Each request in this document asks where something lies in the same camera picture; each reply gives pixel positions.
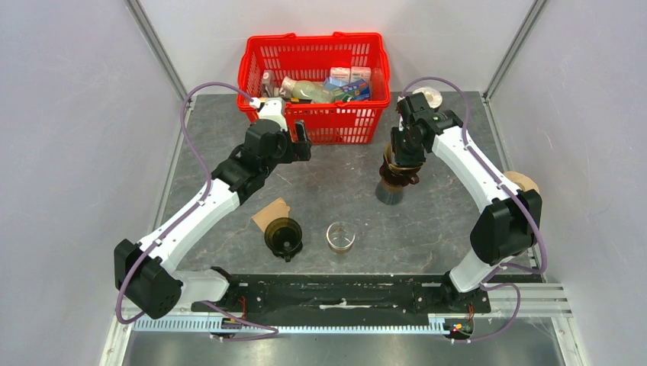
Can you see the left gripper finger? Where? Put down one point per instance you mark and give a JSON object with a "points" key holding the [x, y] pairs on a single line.
{"points": [[301, 132], [302, 152]]}

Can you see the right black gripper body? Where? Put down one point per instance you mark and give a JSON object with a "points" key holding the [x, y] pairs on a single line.
{"points": [[404, 150]]}

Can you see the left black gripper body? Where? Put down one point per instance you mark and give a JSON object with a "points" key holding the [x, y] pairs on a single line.
{"points": [[288, 152]]}

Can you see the brown dripper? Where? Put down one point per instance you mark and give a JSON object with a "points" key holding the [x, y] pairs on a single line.
{"points": [[400, 176]]}

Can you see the dark dripper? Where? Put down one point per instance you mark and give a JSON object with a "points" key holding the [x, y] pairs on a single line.
{"points": [[283, 237]]}

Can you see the brown paper coffee filter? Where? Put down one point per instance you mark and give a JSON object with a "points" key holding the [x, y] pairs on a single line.
{"points": [[388, 156]]}

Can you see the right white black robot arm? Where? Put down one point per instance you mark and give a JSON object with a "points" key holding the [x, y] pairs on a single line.
{"points": [[509, 214]]}

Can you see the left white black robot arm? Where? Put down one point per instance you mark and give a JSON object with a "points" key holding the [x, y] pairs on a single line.
{"points": [[146, 272]]}

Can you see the clear plastic bottle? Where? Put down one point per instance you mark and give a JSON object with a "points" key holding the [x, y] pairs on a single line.
{"points": [[307, 90]]}

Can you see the black wrapped paper roll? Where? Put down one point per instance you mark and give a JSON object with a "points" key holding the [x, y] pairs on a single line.
{"points": [[433, 97]]}

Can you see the small grey pouch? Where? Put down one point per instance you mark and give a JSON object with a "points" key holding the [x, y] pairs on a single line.
{"points": [[268, 84]]}

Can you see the blue green box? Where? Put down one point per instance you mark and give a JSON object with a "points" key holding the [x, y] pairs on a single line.
{"points": [[358, 90]]}

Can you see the white pink carton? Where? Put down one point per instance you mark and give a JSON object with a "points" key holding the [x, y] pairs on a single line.
{"points": [[341, 73], [358, 73]]}

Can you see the small clear glass beaker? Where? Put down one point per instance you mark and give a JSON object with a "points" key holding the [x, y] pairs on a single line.
{"points": [[341, 237]]}

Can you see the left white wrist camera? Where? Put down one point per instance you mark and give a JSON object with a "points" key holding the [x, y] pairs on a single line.
{"points": [[270, 109]]}

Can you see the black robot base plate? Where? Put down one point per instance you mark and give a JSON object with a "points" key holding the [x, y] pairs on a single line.
{"points": [[345, 299]]}

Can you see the slotted white cable duct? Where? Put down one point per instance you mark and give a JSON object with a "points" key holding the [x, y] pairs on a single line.
{"points": [[214, 323]]}

